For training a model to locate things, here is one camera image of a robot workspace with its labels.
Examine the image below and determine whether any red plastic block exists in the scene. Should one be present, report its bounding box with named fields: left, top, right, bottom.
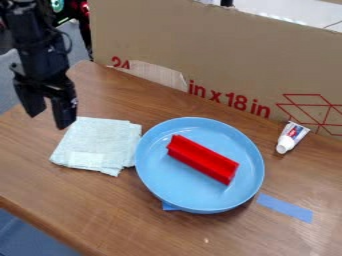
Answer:
left=166, top=135, right=239, bottom=185

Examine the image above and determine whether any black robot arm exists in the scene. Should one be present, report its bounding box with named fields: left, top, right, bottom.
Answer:
left=0, top=0, right=77, bottom=129

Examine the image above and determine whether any black computer with lights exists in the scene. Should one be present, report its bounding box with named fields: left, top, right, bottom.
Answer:
left=46, top=0, right=92, bottom=59

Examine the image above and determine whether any light blue folded cloth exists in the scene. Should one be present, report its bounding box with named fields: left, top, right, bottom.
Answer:
left=49, top=117, right=141, bottom=177

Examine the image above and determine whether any blue plate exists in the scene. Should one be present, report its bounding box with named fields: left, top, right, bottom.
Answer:
left=134, top=117, right=264, bottom=214

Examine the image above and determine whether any white toothpaste tube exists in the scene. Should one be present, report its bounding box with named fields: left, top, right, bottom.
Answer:
left=275, top=121, right=309, bottom=154

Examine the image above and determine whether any cardboard box wall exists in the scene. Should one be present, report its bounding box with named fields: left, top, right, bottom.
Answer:
left=88, top=0, right=342, bottom=140

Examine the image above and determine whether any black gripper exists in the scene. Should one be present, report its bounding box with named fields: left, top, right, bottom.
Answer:
left=9, top=36, right=77, bottom=130

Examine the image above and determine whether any blue tape under plate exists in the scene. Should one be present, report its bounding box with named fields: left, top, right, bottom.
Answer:
left=161, top=201, right=181, bottom=211

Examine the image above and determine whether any blue tape strip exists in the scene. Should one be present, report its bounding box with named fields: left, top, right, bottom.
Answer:
left=256, top=193, right=313, bottom=223

